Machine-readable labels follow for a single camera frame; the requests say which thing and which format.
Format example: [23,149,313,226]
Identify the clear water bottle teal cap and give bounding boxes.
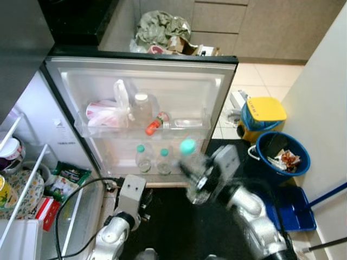
[156,148,175,176]
[134,144,155,175]
[179,137,220,205]

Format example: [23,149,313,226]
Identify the clear fridge door shelf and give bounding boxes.
[75,107,213,146]
[89,157,190,182]

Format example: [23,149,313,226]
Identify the glass fridge shelf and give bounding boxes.
[52,179,109,260]

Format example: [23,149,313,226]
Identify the white fridge door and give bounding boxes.
[42,54,239,189]

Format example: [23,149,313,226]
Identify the white fridge drawer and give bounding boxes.
[0,219,44,260]

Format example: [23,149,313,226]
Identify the grey fridge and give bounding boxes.
[0,0,109,260]

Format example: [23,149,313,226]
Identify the blue plastic bucket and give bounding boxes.
[254,132,311,178]

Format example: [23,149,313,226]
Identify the clear plastic bag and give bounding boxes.
[224,107,243,128]

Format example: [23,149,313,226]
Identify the small bottle with orange cap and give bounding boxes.
[145,111,171,136]

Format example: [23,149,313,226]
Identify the green snack packet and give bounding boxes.
[46,161,93,203]

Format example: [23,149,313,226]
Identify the small white box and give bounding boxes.
[229,89,250,112]

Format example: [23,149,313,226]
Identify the rubbish pile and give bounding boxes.
[267,134,301,174]

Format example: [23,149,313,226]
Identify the clear jar with white lid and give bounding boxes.
[132,92,162,128]

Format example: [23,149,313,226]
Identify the bin with yellow lid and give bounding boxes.
[239,96,288,144]

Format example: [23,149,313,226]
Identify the red box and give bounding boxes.
[34,196,62,232]

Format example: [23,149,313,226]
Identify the pink and white plastic bag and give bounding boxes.
[86,80,134,131]

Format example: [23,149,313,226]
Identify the patterned bowl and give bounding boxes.
[11,168,47,217]

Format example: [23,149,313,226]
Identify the wooden crate with clutter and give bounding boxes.
[130,35,222,58]

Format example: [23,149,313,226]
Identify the yellow can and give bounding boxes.
[0,174,20,211]

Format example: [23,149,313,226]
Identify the white and purple tub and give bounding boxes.
[0,138,26,175]

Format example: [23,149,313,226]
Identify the grey green cloth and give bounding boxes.
[134,10,192,49]

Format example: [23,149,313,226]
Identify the grey kitchen cabinets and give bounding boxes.
[100,0,347,61]

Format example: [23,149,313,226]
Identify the black kitchen countertop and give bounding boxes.
[38,0,121,49]

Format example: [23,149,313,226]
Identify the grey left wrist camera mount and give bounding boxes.
[117,174,147,217]

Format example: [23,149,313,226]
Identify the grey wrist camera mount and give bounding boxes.
[117,174,147,217]
[209,144,242,187]

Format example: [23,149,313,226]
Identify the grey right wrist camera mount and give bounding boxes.
[209,144,242,187]

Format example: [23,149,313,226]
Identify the blue long-handled dustpan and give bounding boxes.
[266,181,347,233]

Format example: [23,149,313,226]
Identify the broom with grey handle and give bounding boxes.
[301,236,347,254]

